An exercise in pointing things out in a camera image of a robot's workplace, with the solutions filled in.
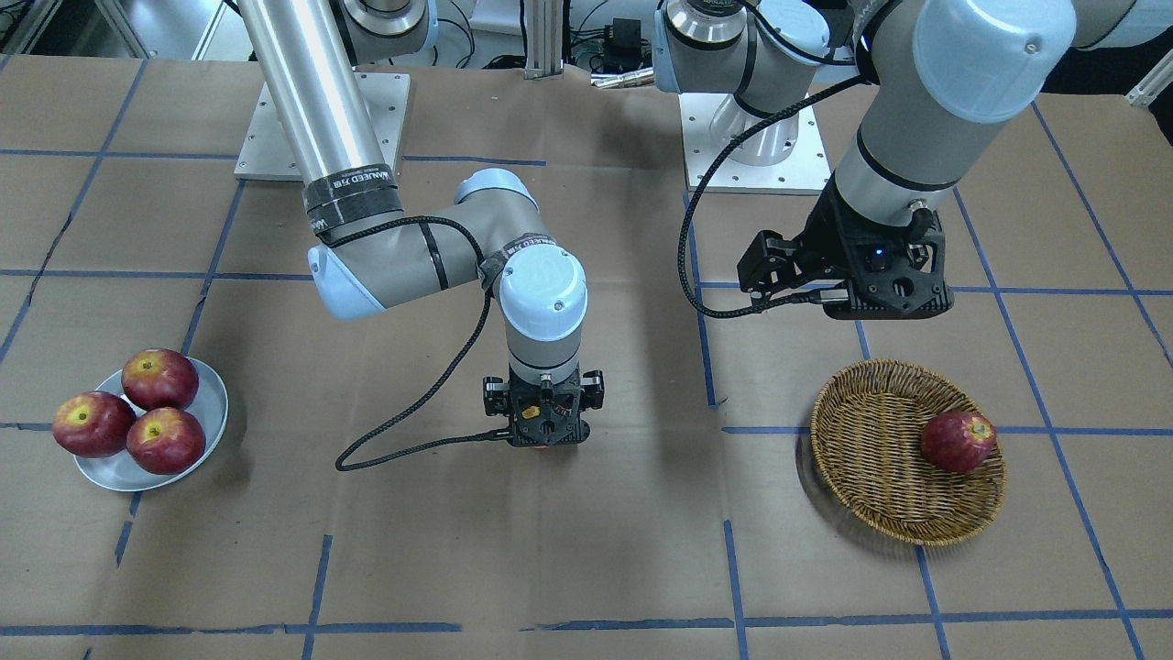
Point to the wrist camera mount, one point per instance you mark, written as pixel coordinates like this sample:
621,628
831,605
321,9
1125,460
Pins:
888,273
546,417

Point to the plate apple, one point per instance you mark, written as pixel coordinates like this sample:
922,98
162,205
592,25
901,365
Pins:
166,441
160,378
93,424

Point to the aluminium frame post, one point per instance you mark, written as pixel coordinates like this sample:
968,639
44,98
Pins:
543,32

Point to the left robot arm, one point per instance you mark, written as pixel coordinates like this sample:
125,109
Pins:
949,75

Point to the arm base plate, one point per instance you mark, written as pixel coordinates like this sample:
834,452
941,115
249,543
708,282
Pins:
266,155
788,157

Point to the dark red basket apple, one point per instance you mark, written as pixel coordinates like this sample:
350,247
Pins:
958,441

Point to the woven wicker basket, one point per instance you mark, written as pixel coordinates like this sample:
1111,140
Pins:
865,437

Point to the plate apple near centre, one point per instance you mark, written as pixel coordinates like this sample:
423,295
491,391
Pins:
160,378

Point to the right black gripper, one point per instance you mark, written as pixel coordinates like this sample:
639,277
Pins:
495,395

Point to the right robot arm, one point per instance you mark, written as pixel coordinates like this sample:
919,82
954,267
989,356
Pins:
375,250

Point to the plate apple far side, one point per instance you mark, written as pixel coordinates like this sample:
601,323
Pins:
93,424

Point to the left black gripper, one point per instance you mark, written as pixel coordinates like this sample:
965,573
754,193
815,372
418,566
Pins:
827,236

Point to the plate apple front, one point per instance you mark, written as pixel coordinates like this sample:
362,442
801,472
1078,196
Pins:
166,441

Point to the light blue plate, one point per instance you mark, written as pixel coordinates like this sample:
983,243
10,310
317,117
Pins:
120,473

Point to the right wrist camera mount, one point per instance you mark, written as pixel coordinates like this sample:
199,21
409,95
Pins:
546,417

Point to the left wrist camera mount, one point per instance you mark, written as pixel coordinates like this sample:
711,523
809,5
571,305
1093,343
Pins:
888,273

